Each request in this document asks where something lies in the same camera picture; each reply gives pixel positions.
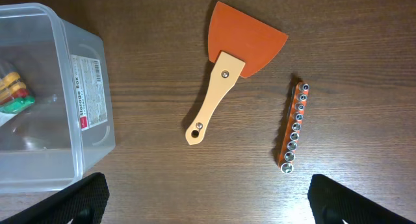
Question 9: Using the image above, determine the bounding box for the clear plastic storage box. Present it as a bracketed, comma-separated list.
[1, 3, 116, 193]

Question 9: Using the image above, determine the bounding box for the orange scraper with wooden handle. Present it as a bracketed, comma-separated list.
[185, 1, 288, 145]

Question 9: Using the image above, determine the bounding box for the orange socket rail with sockets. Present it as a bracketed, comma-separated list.
[278, 82, 310, 174]

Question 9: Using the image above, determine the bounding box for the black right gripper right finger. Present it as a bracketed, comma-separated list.
[307, 174, 415, 224]

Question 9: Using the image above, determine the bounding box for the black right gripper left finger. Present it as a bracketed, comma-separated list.
[1, 173, 110, 224]

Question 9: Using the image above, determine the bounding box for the clear pack of coloured bits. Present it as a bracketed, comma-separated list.
[1, 60, 35, 126]

